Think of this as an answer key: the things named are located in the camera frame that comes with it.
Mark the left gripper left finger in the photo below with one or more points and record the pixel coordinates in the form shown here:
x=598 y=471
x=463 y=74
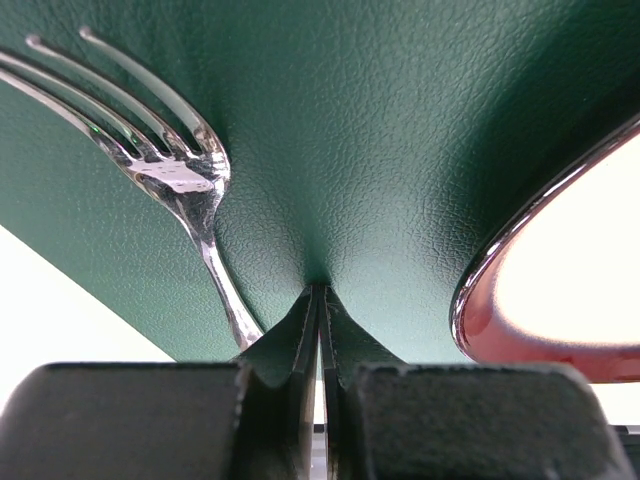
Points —
x=249 y=418

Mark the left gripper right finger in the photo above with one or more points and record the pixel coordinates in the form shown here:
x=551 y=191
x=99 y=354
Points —
x=387 y=419

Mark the red rimmed beige plate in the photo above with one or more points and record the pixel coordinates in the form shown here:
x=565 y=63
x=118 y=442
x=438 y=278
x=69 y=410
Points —
x=559 y=281

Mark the silver fork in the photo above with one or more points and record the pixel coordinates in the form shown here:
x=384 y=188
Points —
x=189 y=182

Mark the green placemat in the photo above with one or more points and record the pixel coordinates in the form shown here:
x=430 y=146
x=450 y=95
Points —
x=375 y=145

